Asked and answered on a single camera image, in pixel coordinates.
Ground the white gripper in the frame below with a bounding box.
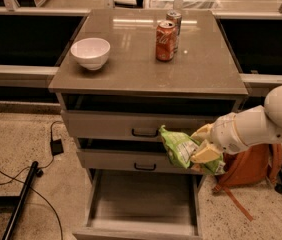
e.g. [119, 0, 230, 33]
[190, 113, 248, 163]

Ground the green rice chip bag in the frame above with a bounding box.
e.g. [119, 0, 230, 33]
[159, 125, 226, 175]

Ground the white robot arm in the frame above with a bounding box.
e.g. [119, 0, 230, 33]
[191, 85, 282, 163]

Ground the grey bottom drawer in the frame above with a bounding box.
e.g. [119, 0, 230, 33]
[73, 170, 203, 240]

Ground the grey drawer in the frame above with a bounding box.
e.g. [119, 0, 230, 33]
[77, 138, 208, 174]
[61, 94, 237, 142]
[73, 170, 203, 240]

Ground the grey drawer cabinet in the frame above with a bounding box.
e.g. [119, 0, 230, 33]
[48, 7, 249, 198]

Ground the grey middle drawer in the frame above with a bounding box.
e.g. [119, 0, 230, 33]
[77, 138, 208, 174]

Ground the grey top drawer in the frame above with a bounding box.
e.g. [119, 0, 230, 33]
[61, 94, 237, 142]

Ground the orange backpack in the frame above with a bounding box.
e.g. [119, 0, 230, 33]
[213, 144, 282, 221]

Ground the orange soda can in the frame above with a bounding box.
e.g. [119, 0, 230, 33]
[156, 20, 176, 61]

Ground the silver soda can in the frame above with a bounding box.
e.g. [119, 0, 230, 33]
[166, 10, 182, 51]

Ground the white bowl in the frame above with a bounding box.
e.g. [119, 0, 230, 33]
[70, 38, 111, 70]

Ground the black power adapter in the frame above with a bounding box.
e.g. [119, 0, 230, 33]
[50, 139, 64, 156]

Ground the black pole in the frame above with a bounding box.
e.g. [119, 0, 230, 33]
[2, 161, 38, 240]

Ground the black cable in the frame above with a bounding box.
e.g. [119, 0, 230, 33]
[0, 120, 65, 240]

